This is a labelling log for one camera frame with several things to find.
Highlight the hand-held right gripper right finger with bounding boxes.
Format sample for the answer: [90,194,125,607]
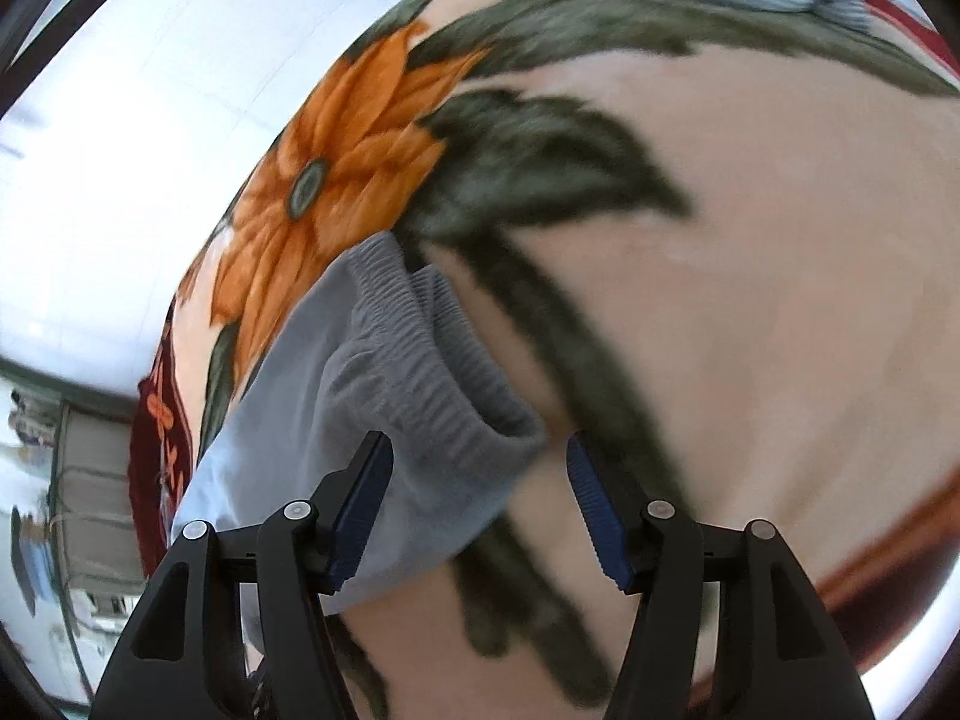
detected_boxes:
[566,431,875,720]

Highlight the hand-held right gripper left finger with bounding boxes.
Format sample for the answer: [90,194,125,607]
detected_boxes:
[90,431,394,720]

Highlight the grey pants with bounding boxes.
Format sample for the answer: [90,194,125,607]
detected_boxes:
[171,231,548,661]

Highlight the floral fleece blanket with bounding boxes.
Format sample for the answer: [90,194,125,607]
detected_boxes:
[126,0,960,720]

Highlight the grey side table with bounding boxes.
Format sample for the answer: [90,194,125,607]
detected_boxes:
[46,399,148,587]

